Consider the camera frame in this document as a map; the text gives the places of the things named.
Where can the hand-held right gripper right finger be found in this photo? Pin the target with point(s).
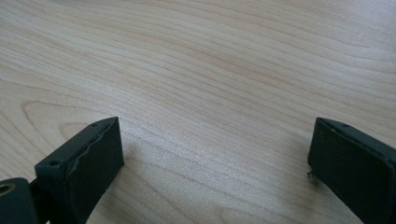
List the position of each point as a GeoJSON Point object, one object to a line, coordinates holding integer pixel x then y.
{"type": "Point", "coordinates": [351, 165]}

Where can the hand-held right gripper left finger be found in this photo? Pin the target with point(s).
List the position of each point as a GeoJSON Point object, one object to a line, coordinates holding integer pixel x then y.
{"type": "Point", "coordinates": [81, 168]}

